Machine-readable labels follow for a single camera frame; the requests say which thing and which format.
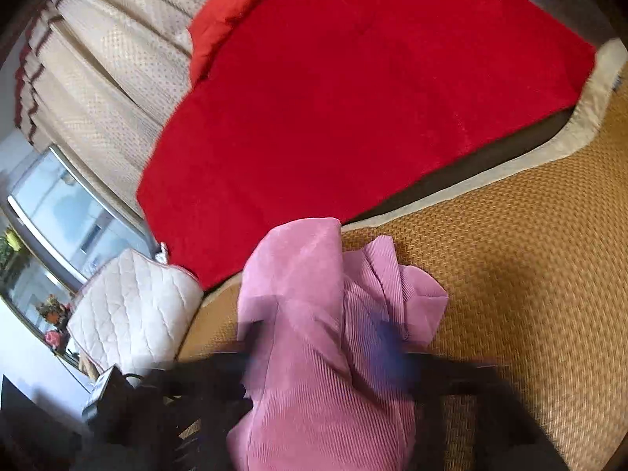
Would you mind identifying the pink corduroy jacket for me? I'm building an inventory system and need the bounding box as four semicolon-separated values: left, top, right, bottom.
228;218;448;470

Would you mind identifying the white quilted pillow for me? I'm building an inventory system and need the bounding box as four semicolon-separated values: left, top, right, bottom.
67;249;203;373

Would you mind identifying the framed flower picture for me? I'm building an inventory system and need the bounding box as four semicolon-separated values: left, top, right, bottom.
1;214;79;368

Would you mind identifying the woven bamboo mat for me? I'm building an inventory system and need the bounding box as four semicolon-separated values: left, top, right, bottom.
177;38;628;471

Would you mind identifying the window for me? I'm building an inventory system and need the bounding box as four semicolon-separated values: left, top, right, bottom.
7;147;150;285

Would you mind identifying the red blanket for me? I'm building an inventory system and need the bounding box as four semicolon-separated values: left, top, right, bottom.
137;0;595;288

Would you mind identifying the beige dotted curtain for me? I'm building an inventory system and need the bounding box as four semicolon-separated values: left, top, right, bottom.
15;0;206;226

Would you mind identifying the red pillow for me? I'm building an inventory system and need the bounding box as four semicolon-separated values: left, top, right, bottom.
188;0;261;86

